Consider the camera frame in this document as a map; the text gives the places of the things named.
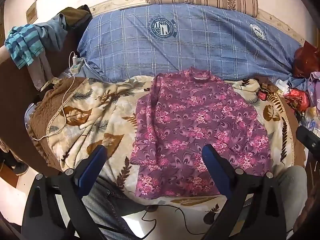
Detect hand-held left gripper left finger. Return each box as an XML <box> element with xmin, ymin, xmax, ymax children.
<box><xmin>21</xmin><ymin>144</ymin><xmax>108</xmax><ymax>240</ymax></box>

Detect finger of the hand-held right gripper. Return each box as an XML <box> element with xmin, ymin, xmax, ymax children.
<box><xmin>296</xmin><ymin>125</ymin><xmax>320</xmax><ymax>156</ymax></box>

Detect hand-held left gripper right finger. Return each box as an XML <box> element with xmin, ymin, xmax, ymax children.
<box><xmin>202</xmin><ymin>144</ymin><xmax>295</xmax><ymax>240</ymax></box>

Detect purple floral shirt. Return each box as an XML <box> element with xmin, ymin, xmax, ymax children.
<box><xmin>130</xmin><ymin>67</ymin><xmax>273</xmax><ymax>199</ymax></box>

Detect clear plastic bag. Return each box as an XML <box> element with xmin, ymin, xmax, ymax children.
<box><xmin>301</xmin><ymin>106</ymin><xmax>320</xmax><ymax>133</ymax></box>

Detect shiny red packet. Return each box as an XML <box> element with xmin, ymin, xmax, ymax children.
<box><xmin>284</xmin><ymin>89</ymin><xmax>310</xmax><ymax>113</ymax></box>

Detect person's left leg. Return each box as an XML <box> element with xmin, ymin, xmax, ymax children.
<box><xmin>82</xmin><ymin>177</ymin><xmax>150</xmax><ymax>240</ymax></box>

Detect person's leg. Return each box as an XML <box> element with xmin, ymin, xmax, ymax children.
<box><xmin>275</xmin><ymin>166</ymin><xmax>308</xmax><ymax>233</ymax></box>
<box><xmin>82</xmin><ymin>177</ymin><xmax>150</xmax><ymax>240</ymax></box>

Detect lilac cloth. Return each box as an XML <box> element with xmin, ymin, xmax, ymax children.
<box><xmin>307</xmin><ymin>71</ymin><xmax>320</xmax><ymax>108</ymax></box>

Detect cream leaf-print blanket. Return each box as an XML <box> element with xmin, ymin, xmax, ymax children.
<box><xmin>47</xmin><ymin>75</ymin><xmax>294</xmax><ymax>228</ymax></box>

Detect person's right leg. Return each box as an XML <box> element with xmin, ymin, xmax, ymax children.
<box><xmin>275</xmin><ymin>166</ymin><xmax>308</xmax><ymax>233</ymax></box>

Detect small blue cloth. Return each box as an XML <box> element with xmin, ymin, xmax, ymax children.
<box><xmin>287</xmin><ymin>76</ymin><xmax>310</xmax><ymax>92</ymax></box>

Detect brown fabric item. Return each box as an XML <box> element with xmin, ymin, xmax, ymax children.
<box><xmin>255</xmin><ymin>76</ymin><xmax>278</xmax><ymax>93</ymax></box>

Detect grey shoe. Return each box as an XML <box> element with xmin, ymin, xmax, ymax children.
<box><xmin>12</xmin><ymin>164</ymin><xmax>29</xmax><ymax>176</ymax></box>

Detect white power strip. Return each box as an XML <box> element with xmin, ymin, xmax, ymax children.
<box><xmin>70</xmin><ymin>56</ymin><xmax>84</xmax><ymax>72</ymax></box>

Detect beige hanging cloth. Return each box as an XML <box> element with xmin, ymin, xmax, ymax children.
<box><xmin>26</xmin><ymin>52</ymin><xmax>54</xmax><ymax>90</ymax></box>

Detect blue plaid quilt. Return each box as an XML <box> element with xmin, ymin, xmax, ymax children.
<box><xmin>76</xmin><ymin>4</ymin><xmax>303</xmax><ymax>83</ymax></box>

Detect grey-blue garment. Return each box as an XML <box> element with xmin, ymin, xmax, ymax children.
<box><xmin>32</xmin><ymin>12</ymin><xmax>68</xmax><ymax>53</ymax></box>

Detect teal striped cloth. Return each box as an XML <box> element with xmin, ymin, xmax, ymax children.
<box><xmin>4</xmin><ymin>24</ymin><xmax>42</xmax><ymax>70</ymax></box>

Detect dark olive garment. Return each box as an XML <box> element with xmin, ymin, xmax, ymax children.
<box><xmin>60</xmin><ymin>4</ymin><xmax>93</xmax><ymax>28</ymax></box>

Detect white charging cable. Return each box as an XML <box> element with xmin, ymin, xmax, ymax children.
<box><xmin>31</xmin><ymin>51</ymin><xmax>77</xmax><ymax>142</ymax></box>

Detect thin black cable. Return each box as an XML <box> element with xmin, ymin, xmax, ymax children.
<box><xmin>141</xmin><ymin>204</ymin><xmax>220</xmax><ymax>240</ymax></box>

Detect small wall plaque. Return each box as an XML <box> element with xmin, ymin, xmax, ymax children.
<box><xmin>26</xmin><ymin>1</ymin><xmax>38</xmax><ymax>22</ymax></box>

